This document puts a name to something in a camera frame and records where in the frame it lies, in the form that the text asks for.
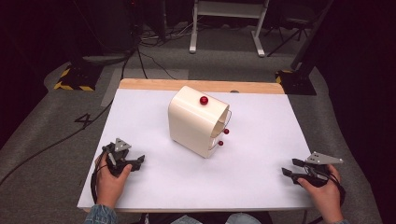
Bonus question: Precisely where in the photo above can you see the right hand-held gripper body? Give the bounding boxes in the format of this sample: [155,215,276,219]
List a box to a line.
[300,151,345,189]

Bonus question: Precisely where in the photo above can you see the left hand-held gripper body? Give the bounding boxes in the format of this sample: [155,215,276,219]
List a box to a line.
[102,137,134,178]

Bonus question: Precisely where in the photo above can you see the cream box with red knobs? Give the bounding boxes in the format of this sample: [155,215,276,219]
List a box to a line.
[167,85,233,159]

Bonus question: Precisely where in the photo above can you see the person's right hand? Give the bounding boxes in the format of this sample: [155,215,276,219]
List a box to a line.
[296,163,345,222]

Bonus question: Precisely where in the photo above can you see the person's left hand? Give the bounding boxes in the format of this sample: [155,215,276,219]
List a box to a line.
[94,153,134,209]

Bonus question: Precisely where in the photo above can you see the white table mat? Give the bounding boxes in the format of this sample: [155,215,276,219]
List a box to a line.
[77,88,314,210]

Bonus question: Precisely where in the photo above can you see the person's right leg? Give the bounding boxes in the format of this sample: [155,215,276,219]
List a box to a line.
[225,212,263,224]

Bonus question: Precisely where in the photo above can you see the striped black stand base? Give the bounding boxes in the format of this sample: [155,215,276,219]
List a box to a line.
[275,69,318,96]
[53,63,105,92]

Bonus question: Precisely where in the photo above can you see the black slanted stand pole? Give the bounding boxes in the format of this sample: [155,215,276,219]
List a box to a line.
[290,0,334,72]

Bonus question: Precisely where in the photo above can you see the black tripod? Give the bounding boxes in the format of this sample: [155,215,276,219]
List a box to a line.
[264,12,313,58]

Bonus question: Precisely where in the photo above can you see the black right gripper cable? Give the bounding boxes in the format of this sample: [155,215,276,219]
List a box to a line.
[321,171,347,207]

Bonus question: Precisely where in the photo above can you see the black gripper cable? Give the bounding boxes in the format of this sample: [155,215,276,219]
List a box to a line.
[90,163,109,205]
[321,171,347,207]

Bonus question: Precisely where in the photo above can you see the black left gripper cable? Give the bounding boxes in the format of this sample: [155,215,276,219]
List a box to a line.
[90,163,109,205]

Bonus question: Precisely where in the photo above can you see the long black floor cable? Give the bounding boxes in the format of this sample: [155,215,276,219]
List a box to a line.
[0,46,138,187]

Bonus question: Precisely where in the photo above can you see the thin black floor cable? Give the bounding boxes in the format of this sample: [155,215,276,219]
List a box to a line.
[136,46,177,80]

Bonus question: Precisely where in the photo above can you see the white metal table frame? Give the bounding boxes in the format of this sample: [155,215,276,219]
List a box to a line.
[189,0,271,58]

